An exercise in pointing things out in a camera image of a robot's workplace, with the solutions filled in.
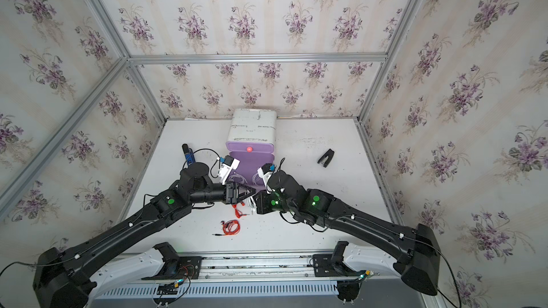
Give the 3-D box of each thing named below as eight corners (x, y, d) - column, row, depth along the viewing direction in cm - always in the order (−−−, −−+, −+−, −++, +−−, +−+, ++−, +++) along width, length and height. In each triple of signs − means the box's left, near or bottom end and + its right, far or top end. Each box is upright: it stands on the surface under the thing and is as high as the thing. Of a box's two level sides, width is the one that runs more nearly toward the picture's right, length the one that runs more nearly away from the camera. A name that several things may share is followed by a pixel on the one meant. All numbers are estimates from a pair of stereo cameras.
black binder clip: (317, 163, 104) (318, 159, 102) (328, 151, 108) (329, 148, 106) (325, 168, 102) (326, 165, 100) (336, 156, 107) (337, 153, 104)
